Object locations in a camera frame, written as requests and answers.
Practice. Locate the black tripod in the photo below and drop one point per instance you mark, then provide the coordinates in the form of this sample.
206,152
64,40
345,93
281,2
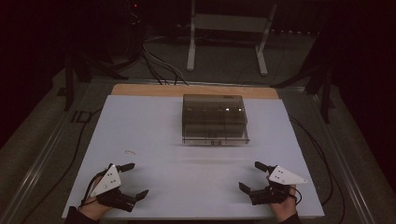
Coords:
323,90
70,77

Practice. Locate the person's right hand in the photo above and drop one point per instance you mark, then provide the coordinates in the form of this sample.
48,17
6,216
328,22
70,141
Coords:
285,209

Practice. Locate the aluminium floor rail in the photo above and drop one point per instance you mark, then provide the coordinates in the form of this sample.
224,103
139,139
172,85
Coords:
342,161
43,161

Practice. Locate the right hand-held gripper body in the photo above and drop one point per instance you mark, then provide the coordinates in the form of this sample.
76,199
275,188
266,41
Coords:
285,178

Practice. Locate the black device with red light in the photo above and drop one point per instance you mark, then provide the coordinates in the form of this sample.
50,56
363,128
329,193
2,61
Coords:
134,18

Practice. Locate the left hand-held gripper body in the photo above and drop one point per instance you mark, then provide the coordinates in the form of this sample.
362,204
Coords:
107,182

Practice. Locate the person's left hand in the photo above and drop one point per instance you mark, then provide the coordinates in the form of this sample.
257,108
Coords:
93,210

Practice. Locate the wooden board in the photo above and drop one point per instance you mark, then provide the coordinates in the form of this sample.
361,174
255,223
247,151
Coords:
193,90

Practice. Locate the white metal stand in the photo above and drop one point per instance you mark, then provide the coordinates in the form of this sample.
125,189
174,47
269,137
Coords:
229,23

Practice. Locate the smoky transparent plastic storage box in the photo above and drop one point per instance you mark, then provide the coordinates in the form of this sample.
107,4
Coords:
214,119

